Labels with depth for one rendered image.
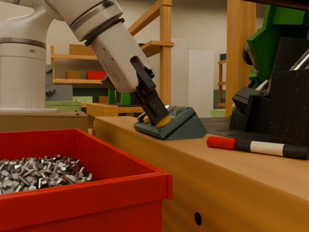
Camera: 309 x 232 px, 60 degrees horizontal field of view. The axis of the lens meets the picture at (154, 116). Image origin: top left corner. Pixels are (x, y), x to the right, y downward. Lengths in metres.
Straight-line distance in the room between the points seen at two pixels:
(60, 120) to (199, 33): 8.13
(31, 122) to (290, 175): 0.60
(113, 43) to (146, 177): 0.26
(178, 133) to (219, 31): 8.68
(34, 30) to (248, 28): 0.87
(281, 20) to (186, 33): 7.96
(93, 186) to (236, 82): 1.11
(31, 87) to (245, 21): 0.91
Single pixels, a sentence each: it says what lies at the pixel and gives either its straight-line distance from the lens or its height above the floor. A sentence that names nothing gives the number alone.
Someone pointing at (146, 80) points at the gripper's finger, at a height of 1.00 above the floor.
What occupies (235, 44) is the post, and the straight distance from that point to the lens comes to 1.27.
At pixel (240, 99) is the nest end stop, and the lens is 0.62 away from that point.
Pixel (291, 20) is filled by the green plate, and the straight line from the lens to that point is 0.57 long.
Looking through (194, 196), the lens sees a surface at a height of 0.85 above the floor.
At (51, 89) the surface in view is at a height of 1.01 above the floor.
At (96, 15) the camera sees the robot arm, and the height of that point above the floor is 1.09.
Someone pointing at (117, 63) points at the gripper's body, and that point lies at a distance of 0.40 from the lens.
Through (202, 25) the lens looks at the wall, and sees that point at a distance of 8.83.
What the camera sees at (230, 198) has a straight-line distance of 0.29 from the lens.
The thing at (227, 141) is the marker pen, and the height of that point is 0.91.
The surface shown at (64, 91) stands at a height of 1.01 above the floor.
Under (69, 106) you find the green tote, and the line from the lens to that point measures 1.20.
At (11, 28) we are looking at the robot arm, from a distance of 0.84.
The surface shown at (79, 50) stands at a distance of 6.98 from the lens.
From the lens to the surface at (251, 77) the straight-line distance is 0.91.
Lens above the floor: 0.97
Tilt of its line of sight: 4 degrees down
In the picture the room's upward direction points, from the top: straight up
